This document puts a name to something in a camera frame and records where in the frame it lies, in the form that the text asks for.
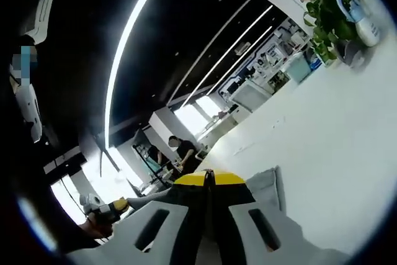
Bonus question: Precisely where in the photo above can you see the white chest device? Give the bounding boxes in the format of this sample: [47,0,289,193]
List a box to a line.
[11,81,43,143]

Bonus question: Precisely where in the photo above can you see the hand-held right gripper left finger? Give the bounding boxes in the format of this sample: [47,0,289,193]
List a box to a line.
[66,169,211,265]

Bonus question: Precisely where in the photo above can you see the pale green storage box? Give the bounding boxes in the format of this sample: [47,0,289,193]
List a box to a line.
[287,53,313,84]

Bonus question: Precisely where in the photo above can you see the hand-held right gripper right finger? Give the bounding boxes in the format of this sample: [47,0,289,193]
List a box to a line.
[210,169,345,265]

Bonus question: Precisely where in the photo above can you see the grey towel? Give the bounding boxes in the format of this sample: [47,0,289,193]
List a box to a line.
[125,167,289,216]

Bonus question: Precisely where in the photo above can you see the person's dark clothing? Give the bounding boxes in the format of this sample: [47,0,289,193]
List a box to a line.
[6,140,103,256]

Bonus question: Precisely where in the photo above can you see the white display kiosk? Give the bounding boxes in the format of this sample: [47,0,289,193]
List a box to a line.
[231,78,271,114]

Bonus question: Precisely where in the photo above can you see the curved ceiling light strip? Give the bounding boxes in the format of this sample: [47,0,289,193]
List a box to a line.
[104,0,172,142]

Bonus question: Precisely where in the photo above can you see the green potted plant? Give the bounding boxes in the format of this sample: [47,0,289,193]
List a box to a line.
[302,0,367,68]

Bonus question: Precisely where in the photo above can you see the white blue container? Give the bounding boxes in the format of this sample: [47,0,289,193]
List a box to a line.
[336,0,381,48]

